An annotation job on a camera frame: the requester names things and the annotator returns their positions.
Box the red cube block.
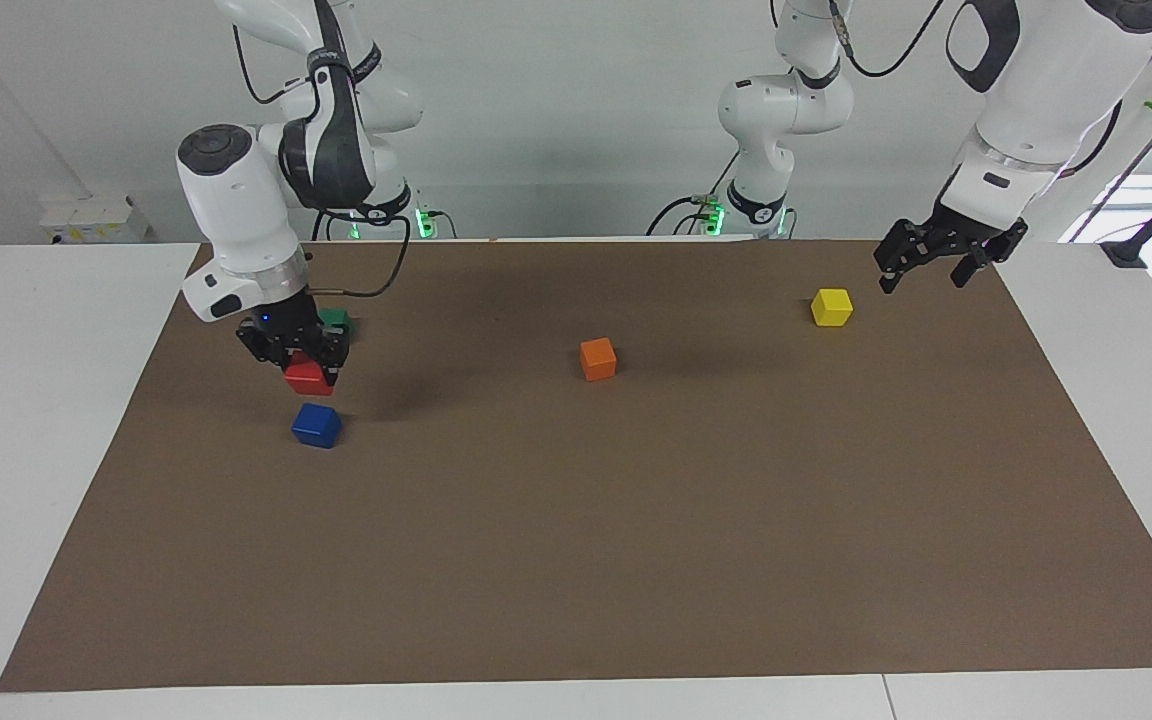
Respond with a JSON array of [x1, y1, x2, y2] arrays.
[[283, 358, 335, 397]]

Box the blue cube block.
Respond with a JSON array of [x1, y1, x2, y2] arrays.
[[291, 403, 343, 449]]

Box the yellow cube block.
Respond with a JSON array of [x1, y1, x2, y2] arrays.
[[811, 288, 854, 328]]

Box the orange cube block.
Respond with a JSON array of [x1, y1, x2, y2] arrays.
[[579, 338, 618, 382]]

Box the white box yellow label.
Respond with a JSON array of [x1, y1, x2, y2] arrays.
[[39, 195, 153, 245]]

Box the brown table mat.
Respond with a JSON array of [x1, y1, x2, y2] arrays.
[[0, 238, 1152, 693]]

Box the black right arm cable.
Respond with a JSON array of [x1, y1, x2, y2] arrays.
[[304, 208, 413, 300]]

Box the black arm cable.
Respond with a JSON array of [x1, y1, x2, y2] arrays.
[[304, 208, 413, 300], [828, 0, 947, 80]]

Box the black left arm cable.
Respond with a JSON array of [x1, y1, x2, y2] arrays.
[[828, 0, 947, 80]]

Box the black left base cable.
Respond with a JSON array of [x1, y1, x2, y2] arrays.
[[647, 150, 743, 238]]

